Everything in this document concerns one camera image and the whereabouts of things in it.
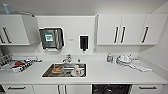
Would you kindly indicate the stainless steel dishwasher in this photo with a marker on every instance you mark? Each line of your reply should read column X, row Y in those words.
column 111, row 89

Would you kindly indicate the black soap dispenser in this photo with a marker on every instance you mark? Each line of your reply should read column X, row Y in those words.
column 83, row 42

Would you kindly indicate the small chrome sink pump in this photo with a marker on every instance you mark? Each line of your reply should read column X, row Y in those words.
column 79, row 61

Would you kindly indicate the chrome faucet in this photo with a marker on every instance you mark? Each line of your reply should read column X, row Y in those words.
column 67, row 59

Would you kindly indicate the white cup on plate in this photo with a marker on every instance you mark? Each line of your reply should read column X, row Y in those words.
column 77, row 70

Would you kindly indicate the small white bottle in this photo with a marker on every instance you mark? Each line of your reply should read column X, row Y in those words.
column 114, row 60

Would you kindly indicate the grey paper towel dispenser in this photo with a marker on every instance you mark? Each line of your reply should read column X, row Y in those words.
column 50, row 39

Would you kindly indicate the stack of white plates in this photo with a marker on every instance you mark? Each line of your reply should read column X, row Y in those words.
column 124, row 60

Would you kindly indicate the steel kitchen sink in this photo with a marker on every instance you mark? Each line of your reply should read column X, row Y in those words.
column 48, row 74

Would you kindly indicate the white two-door base cabinet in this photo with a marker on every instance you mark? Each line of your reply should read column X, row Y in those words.
column 50, row 89

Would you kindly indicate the white dish cloth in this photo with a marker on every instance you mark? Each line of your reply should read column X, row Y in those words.
column 140, row 66

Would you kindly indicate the white drawer unit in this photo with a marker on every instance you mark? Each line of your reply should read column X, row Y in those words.
column 16, row 89
column 146, row 89

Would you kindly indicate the light blue bottle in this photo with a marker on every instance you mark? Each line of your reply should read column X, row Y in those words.
column 6, row 8

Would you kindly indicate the small wall label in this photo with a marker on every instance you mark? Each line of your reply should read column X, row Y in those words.
column 71, row 40

